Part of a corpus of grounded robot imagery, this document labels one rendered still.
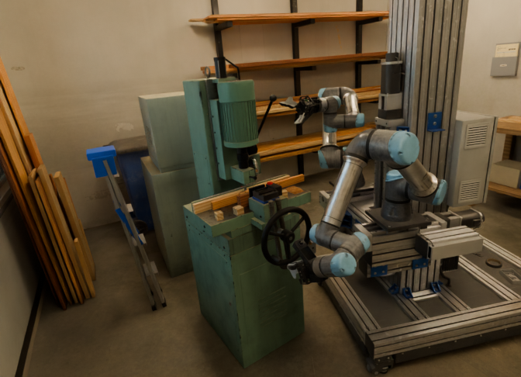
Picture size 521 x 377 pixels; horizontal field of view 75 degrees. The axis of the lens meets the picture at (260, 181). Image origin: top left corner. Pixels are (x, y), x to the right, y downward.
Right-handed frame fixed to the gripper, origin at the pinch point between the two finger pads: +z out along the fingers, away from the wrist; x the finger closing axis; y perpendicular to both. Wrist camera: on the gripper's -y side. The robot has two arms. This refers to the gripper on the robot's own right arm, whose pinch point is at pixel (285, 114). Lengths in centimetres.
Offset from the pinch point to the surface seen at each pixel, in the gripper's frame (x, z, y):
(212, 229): 34, 51, -29
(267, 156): -90, -111, -177
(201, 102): -26.1, 32.7, -10.5
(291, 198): 33.2, 5.5, -27.6
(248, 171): 13.8, 22.8, -22.3
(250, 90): -9.1, 19.7, 10.5
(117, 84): -200, 26, -145
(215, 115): -17.0, 29.3, -11.7
